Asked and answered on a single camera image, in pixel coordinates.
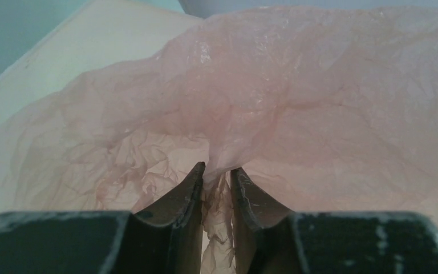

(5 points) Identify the pink plastic trash bag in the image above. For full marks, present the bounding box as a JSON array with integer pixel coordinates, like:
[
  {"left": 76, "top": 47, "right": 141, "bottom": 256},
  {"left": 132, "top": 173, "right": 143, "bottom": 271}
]
[{"left": 0, "top": 4, "right": 438, "bottom": 274}]

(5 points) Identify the white paper trash bin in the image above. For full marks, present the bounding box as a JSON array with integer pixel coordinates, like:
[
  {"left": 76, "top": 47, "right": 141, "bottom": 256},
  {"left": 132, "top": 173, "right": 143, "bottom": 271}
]
[{"left": 0, "top": 1, "right": 200, "bottom": 124}]

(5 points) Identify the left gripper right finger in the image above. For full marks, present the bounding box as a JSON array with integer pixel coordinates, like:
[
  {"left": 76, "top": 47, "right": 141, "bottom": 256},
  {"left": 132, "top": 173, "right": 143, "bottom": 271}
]
[{"left": 230, "top": 168, "right": 438, "bottom": 273}]

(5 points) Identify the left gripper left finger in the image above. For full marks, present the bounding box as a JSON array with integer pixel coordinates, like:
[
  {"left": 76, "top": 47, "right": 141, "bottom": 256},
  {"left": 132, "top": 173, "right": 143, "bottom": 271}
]
[{"left": 0, "top": 162, "right": 205, "bottom": 273}]

